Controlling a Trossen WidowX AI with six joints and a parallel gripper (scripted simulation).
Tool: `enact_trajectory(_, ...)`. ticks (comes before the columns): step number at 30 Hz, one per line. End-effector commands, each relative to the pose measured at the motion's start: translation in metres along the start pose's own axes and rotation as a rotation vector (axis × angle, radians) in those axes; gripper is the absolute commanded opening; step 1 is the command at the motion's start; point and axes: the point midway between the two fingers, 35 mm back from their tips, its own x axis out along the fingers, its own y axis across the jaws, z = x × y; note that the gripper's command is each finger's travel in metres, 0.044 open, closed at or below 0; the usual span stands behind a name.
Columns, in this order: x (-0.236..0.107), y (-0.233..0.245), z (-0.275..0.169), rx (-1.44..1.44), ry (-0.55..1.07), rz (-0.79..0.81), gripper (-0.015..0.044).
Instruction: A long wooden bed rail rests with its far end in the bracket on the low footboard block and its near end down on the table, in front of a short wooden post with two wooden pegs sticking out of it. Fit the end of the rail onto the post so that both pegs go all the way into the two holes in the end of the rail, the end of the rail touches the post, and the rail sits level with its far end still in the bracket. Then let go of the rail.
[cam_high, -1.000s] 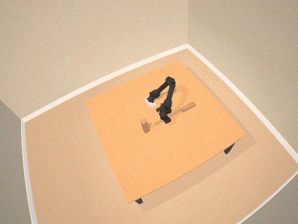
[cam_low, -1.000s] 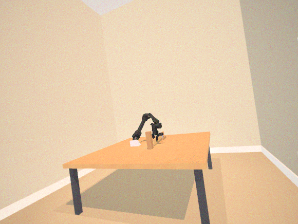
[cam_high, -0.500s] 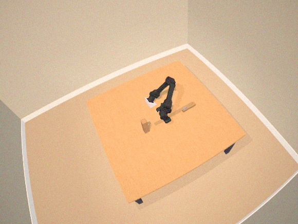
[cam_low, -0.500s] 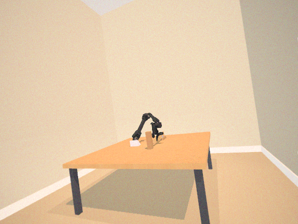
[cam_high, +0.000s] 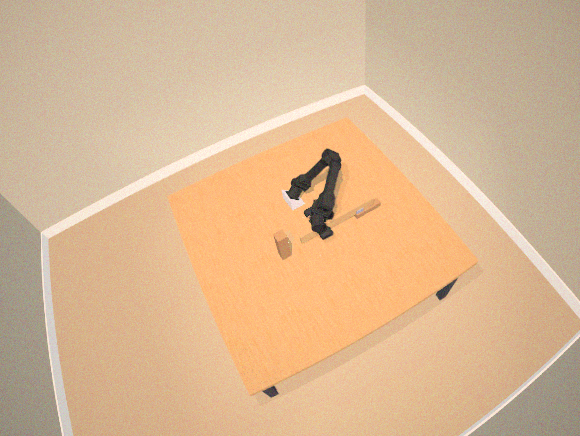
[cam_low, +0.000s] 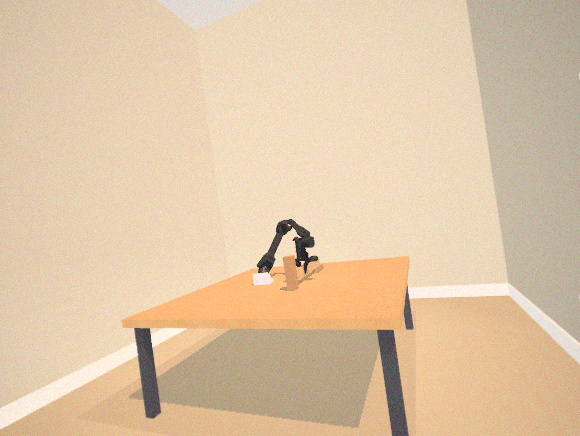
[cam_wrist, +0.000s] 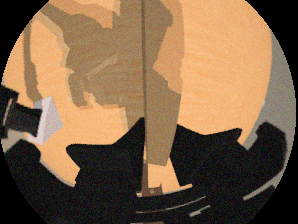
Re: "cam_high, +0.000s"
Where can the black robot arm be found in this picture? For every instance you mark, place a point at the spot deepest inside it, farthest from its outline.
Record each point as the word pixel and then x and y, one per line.
pixel 322 208

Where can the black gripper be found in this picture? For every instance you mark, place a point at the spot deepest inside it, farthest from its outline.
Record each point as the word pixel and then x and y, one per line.
pixel 326 233

